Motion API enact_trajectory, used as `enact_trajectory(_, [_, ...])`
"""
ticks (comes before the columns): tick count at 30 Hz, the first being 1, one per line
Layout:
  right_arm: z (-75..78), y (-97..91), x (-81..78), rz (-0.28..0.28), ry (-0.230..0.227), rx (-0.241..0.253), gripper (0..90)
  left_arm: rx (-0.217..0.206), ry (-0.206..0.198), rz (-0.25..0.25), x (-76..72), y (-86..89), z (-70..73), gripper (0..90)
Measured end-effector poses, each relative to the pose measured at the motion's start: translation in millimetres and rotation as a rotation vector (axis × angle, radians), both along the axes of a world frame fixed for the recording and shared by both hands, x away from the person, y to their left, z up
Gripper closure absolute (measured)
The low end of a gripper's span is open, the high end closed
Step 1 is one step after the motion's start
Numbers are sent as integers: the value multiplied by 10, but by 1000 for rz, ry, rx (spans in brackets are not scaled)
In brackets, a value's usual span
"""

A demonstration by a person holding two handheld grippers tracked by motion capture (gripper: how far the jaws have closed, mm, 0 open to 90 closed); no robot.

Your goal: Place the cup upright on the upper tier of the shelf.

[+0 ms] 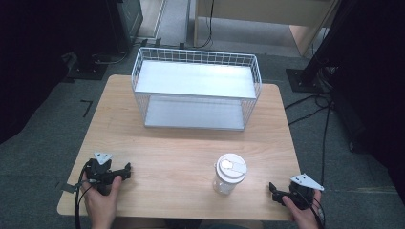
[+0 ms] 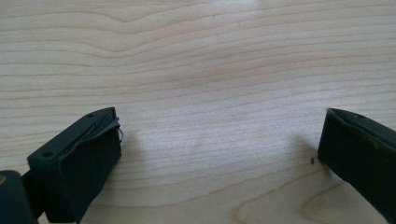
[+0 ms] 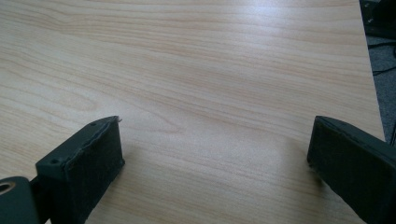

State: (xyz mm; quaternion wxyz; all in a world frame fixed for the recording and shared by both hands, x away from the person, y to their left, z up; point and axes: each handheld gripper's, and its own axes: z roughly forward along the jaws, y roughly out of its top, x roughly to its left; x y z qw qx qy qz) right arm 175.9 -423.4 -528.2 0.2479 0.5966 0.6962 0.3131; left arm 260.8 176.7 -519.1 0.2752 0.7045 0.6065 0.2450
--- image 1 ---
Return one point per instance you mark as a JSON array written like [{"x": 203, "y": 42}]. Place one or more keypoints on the person's right hand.
[{"x": 304, "y": 218}]

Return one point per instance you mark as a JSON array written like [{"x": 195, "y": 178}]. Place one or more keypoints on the clear cup with white lid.
[{"x": 230, "y": 174}]

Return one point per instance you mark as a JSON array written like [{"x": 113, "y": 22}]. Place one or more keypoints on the person's left hand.
[{"x": 101, "y": 203}]

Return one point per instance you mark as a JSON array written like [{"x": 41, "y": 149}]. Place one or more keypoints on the dark curtain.
[
  {"x": 35, "y": 57},
  {"x": 372, "y": 79}
]

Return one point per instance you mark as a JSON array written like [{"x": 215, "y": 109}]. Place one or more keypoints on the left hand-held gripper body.
[{"x": 99, "y": 173}]

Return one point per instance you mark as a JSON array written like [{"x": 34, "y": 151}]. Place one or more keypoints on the black metal stand base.
[
  {"x": 304, "y": 81},
  {"x": 87, "y": 70}
]

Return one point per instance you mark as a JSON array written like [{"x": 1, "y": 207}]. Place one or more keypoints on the black cabinet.
[{"x": 125, "y": 22}]

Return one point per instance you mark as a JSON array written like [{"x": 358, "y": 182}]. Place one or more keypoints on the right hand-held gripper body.
[{"x": 302, "y": 192}]

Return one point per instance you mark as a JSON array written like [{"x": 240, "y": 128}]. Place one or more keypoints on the light wooden desk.
[{"x": 270, "y": 11}]

